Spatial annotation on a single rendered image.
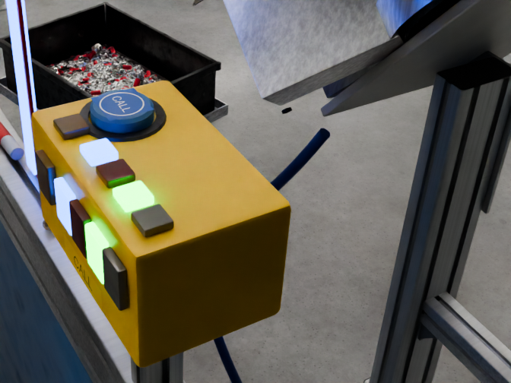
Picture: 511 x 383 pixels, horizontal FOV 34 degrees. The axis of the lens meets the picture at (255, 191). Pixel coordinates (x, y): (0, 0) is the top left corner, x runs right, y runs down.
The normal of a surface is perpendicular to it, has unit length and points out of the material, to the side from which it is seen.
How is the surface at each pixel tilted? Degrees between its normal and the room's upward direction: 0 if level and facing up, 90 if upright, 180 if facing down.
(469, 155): 90
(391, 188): 0
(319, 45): 55
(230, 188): 0
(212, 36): 0
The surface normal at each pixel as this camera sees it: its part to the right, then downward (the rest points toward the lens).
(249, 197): 0.06, -0.79
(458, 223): 0.52, 0.54
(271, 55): -0.29, -0.01
